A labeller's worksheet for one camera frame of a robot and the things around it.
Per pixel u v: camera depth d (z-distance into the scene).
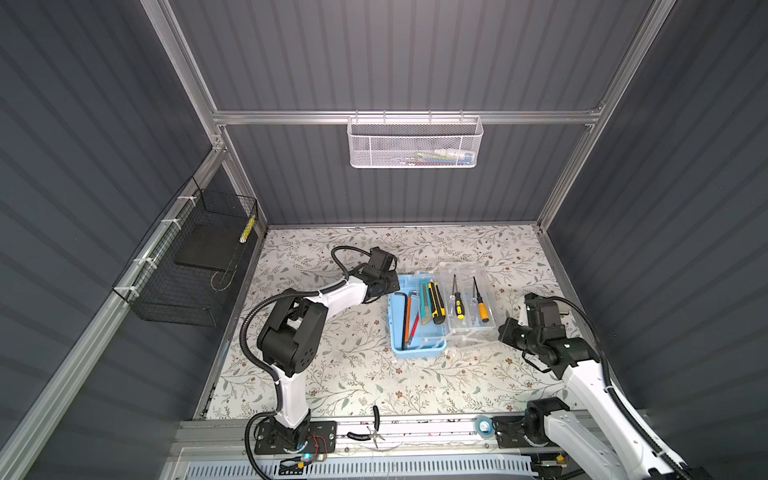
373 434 0.74
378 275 0.75
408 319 0.94
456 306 0.81
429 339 0.82
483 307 0.81
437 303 0.87
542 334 0.61
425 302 0.88
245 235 0.81
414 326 0.91
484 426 0.75
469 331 0.78
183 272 0.73
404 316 0.94
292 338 0.51
